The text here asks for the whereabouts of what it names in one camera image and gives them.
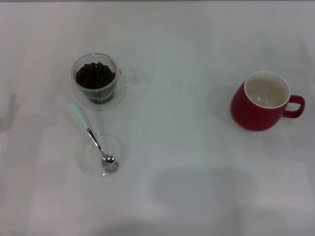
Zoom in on clear double-wall glass cup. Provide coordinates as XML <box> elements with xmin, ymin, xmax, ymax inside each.
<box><xmin>70</xmin><ymin>52</ymin><xmax>138</xmax><ymax>105</ymax></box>

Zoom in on red mug white inside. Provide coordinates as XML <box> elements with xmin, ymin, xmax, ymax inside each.
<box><xmin>230</xmin><ymin>70</ymin><xmax>306</xmax><ymax>131</ymax></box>

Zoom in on clear glass saucer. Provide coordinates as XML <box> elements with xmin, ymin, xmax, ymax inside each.
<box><xmin>71</xmin><ymin>81</ymin><xmax>126</xmax><ymax>111</ymax></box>

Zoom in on clear glass dish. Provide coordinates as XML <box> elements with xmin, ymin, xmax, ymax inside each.
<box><xmin>78</xmin><ymin>132</ymin><xmax>124</xmax><ymax>177</ymax></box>

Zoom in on dark coffee beans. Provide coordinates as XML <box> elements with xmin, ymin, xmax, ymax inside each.
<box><xmin>75</xmin><ymin>61</ymin><xmax>116</xmax><ymax>105</ymax></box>

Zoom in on blue-handled metal spoon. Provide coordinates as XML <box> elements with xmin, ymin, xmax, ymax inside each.
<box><xmin>70</xmin><ymin>102</ymin><xmax>119</xmax><ymax>174</ymax></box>

